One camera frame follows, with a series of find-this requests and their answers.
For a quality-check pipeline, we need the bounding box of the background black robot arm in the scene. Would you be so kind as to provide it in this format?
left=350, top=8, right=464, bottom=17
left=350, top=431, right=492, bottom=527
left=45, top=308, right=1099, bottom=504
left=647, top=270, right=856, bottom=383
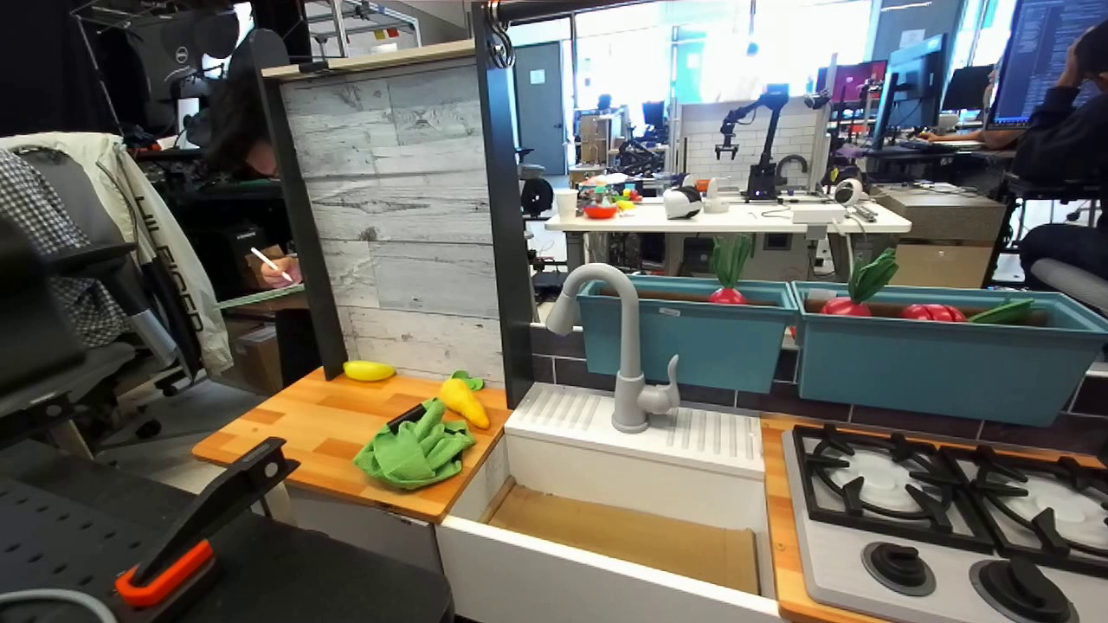
left=712, top=83, right=810, bottom=200

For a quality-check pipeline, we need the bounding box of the green plush cloth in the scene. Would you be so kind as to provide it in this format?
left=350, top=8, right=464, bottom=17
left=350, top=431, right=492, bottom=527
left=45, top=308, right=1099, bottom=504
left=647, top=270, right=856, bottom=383
left=354, top=400, right=474, bottom=491

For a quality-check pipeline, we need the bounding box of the grey toy faucet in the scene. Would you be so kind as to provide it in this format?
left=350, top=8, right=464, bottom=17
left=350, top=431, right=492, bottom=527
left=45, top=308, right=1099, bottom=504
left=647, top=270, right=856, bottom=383
left=544, top=263, right=677, bottom=431

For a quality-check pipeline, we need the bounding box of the left teal planter box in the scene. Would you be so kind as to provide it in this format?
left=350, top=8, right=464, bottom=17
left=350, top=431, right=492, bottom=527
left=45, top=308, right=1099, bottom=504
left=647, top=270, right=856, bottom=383
left=634, top=276, right=795, bottom=396

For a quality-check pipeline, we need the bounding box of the teal planter box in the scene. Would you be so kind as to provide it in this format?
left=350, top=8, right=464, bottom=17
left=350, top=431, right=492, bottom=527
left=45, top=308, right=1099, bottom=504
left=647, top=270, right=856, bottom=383
left=634, top=276, right=795, bottom=396
left=792, top=281, right=1108, bottom=426

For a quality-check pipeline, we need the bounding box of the red radish toy left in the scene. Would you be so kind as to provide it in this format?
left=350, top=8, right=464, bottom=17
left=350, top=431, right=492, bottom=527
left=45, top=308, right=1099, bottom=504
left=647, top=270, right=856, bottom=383
left=709, top=234, right=755, bottom=303

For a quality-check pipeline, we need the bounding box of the red radish toy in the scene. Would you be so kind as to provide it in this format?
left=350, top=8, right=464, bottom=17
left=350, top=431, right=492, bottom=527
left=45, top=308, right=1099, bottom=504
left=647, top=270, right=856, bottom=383
left=709, top=234, right=755, bottom=303
left=822, top=248, right=897, bottom=317

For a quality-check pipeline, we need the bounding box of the wooden counter board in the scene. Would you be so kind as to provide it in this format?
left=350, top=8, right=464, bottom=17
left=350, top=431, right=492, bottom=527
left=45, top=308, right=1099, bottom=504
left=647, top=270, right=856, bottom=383
left=195, top=370, right=508, bottom=521

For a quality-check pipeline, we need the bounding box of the white toy sink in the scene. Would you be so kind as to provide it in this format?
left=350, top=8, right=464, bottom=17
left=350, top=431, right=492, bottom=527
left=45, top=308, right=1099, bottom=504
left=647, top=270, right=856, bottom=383
left=437, top=383, right=782, bottom=623

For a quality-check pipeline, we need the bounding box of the white background table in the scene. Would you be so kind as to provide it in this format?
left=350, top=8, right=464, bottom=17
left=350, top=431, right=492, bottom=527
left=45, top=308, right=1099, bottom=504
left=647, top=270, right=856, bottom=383
left=550, top=197, right=912, bottom=275

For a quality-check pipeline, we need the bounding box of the grey stone backsplash panel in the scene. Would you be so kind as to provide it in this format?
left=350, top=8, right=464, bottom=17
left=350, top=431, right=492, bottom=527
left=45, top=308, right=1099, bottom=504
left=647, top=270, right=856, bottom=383
left=280, top=59, right=501, bottom=383

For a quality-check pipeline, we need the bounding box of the red radish toy right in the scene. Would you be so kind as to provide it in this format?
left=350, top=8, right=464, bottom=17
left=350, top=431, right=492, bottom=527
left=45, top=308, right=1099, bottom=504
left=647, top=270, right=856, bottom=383
left=822, top=248, right=897, bottom=317

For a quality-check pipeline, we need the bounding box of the red pepper toy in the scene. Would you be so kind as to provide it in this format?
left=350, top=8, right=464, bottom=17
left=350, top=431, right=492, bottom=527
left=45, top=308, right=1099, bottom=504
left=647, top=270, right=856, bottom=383
left=899, top=301, right=966, bottom=322

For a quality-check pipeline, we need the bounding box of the toy stove top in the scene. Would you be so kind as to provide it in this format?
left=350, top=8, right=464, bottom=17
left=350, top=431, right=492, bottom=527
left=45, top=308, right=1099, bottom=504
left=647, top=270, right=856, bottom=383
left=782, top=426, right=1108, bottom=623

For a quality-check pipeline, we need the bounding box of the right teal planter box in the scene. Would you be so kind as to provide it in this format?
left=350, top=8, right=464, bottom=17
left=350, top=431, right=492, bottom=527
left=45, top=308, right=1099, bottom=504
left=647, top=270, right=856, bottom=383
left=792, top=281, right=1108, bottom=426

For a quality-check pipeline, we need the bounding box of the black orange clamp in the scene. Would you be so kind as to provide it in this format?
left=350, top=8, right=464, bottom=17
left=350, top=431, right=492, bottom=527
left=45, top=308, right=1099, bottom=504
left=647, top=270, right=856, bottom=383
left=113, top=437, right=295, bottom=611

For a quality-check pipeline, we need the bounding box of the black vertical post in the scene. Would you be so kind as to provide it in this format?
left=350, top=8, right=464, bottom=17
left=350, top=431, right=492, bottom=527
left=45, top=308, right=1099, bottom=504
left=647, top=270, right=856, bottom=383
left=471, top=0, right=530, bottom=406

